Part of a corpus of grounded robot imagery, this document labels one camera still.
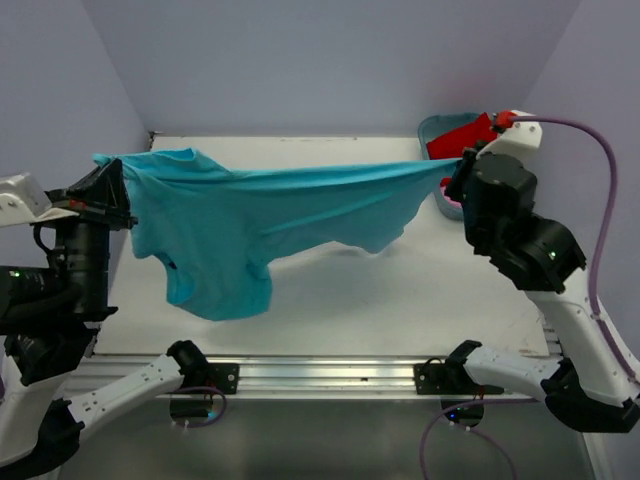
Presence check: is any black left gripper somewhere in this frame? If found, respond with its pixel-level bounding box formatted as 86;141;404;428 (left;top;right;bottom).
34;155;139;314

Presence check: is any turquoise t shirt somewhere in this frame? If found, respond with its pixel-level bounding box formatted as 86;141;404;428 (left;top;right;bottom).
120;148;458;321

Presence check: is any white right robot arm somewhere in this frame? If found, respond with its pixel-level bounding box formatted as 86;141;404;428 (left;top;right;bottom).
444;149;639;433

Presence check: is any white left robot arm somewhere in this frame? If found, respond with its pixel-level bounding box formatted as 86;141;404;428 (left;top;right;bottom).
1;160;209;479

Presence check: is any pink t shirt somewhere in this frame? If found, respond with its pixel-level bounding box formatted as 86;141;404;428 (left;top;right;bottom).
438;178;464;211

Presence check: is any red t shirt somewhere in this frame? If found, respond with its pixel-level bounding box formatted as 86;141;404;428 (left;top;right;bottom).
422;113;497;160

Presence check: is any teal plastic basket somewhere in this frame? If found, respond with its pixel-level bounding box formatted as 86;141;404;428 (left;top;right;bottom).
417;112;481;222

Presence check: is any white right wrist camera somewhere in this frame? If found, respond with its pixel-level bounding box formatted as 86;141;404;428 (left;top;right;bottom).
485;110;543;161

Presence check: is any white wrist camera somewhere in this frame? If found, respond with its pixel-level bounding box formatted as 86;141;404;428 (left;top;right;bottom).
1;172;80;228
485;110;543;161

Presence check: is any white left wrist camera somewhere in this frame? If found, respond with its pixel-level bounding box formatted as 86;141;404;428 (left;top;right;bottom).
1;172;80;228

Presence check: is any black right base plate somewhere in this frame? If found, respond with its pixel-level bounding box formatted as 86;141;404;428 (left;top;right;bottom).
413;361;505;396

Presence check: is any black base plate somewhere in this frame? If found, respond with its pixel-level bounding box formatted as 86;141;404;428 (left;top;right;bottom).
413;361;505;396
204;362;240;395

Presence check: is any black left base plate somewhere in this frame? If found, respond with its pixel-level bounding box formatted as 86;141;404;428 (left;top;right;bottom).
204;362;240;395

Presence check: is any aluminium mounting rail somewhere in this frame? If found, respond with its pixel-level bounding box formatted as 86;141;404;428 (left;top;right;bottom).
62;319;594;401

